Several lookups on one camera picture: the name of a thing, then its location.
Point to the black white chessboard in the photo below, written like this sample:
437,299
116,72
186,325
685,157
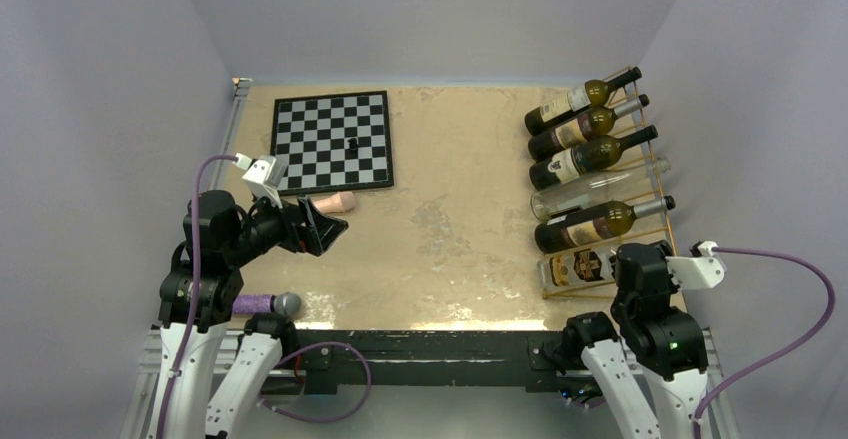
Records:
312,133

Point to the black mounting base bar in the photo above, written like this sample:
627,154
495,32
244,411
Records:
535,361

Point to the clear square liquor bottle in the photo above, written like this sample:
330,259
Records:
578,268

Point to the tall green wine bottle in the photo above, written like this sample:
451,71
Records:
598,223

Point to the dark wine bottle cream label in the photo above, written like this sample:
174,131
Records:
581,98

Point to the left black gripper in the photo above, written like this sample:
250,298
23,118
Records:
313,235

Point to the purple glitter microphone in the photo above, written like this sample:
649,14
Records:
287,303

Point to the dark wine bottle gold label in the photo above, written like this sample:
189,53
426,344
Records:
594,123

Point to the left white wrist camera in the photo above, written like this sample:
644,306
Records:
263,176

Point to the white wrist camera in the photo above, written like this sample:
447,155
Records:
263,176
703,270

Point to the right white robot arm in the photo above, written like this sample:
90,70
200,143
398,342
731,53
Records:
648,357

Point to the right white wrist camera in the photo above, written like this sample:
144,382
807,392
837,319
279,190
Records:
703,270

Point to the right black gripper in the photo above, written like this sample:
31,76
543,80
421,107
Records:
663,247

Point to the clear glass bottle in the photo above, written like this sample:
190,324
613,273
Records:
632,182

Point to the gold wire wine rack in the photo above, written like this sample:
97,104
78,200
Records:
655,227

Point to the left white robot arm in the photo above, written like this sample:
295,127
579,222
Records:
198,299

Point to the dark wine bottle white label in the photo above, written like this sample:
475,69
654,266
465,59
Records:
596,155

